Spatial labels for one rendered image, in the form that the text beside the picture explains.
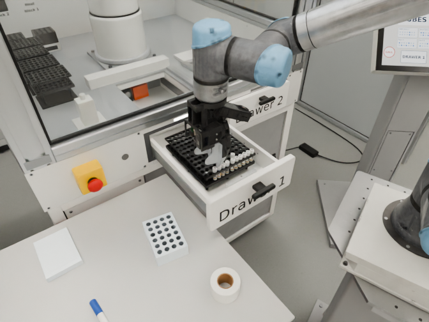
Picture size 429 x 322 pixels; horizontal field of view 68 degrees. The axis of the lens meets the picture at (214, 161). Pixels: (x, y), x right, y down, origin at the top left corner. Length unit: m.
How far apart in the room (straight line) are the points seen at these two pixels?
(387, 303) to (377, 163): 1.04
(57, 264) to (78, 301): 0.12
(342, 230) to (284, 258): 0.85
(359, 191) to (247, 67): 0.64
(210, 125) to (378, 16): 0.38
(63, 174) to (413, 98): 1.40
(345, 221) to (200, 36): 0.66
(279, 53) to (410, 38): 0.92
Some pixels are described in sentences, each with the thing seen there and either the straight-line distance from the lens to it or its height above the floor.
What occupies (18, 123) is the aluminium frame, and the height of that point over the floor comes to 1.08.
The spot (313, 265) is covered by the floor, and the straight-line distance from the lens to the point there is 1.80.
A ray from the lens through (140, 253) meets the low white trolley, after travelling 0.88.
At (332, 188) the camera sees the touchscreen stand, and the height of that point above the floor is 0.04.
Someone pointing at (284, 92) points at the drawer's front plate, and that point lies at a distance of 1.27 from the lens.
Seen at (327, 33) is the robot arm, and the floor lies 1.28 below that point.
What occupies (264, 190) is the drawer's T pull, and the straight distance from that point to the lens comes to 0.80.
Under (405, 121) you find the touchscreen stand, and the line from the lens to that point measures 1.69.
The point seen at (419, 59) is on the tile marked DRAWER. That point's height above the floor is 1.00.
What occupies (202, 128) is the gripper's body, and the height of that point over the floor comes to 1.08.
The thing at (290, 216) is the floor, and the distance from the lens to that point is 1.96.
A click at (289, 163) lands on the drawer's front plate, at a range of 0.88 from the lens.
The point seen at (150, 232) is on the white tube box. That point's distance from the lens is 0.87.
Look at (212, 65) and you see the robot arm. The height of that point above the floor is 1.23.
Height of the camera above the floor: 1.48
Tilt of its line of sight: 41 degrees down
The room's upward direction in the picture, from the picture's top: straight up
